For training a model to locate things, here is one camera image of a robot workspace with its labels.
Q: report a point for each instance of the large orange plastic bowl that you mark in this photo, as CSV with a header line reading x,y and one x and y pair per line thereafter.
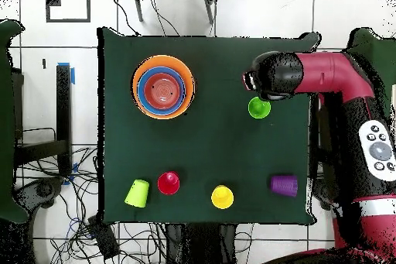
x,y
190,87

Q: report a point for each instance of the small red plastic bowl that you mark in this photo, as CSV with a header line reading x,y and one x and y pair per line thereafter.
x,y
162,91

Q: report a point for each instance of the blue plastic bowl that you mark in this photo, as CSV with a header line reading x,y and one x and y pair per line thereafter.
x,y
140,90

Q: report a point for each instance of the purple plastic cup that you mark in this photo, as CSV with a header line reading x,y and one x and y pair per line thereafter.
x,y
284,185

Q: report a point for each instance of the lime green plastic cup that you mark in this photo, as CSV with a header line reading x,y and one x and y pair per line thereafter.
x,y
136,193

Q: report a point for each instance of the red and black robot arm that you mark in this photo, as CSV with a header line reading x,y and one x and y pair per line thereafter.
x,y
334,73

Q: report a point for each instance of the dark green tablecloth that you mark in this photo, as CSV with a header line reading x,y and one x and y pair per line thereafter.
x,y
216,152

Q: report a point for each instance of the black metal bar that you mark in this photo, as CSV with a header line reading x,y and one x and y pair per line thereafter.
x,y
315,137

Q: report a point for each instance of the yellow plastic cup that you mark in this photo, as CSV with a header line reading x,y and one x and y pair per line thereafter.
x,y
222,197

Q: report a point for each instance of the red plastic cup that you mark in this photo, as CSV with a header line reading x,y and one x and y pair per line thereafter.
x,y
168,182

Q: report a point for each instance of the black rounded stand foot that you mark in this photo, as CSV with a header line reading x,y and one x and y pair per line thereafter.
x,y
45,189
323,192

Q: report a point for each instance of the green cloth side table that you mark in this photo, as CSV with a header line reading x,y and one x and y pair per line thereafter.
x,y
6,121
380,53

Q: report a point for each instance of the white boxes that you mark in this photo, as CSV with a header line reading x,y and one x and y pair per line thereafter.
x,y
394,100

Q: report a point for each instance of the blue tape strip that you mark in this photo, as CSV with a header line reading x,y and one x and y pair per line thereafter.
x,y
73,76

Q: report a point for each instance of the black power strip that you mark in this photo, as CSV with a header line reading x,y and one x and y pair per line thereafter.
x,y
103,239

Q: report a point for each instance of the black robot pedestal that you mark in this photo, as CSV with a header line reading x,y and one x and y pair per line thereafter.
x,y
201,245

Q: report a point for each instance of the black metal stand frame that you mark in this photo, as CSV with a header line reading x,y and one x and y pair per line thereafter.
x,y
63,106

